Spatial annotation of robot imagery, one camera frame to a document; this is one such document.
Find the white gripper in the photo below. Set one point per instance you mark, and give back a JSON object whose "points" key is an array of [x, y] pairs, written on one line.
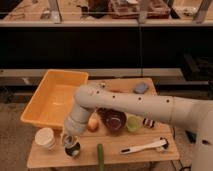
{"points": [[68, 138]]}

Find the light blue towel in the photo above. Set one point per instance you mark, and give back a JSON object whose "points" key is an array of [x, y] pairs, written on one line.
{"points": [[70, 141]]}

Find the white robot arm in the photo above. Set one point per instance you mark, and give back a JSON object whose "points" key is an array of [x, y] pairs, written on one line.
{"points": [[193, 115]]}

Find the metal cup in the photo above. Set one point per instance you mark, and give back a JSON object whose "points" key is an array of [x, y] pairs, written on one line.
{"points": [[73, 151]]}

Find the white paper cup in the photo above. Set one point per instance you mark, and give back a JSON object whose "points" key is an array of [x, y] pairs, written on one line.
{"points": [[45, 138]]}

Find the green plastic cup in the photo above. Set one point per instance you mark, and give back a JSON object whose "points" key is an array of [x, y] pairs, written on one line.
{"points": [[132, 124]]}

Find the yellow round fruit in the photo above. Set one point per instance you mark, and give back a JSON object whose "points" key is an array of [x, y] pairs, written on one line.
{"points": [[93, 124]]}

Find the green cucumber toy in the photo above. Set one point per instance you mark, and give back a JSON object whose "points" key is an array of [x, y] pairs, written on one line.
{"points": [[100, 154]]}

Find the yellow plastic bin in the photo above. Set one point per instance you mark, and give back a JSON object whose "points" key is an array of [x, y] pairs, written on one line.
{"points": [[53, 98]]}

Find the orange bowl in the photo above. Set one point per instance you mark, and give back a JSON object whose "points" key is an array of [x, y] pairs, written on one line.
{"points": [[118, 91]]}

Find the striped toy cake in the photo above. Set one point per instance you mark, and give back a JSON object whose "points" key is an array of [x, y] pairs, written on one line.
{"points": [[148, 123]]}

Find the blue small object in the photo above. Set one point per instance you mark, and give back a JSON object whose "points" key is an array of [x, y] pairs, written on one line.
{"points": [[141, 88]]}

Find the white handled brush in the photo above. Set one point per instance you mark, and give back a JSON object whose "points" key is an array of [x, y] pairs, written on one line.
{"points": [[156, 144]]}

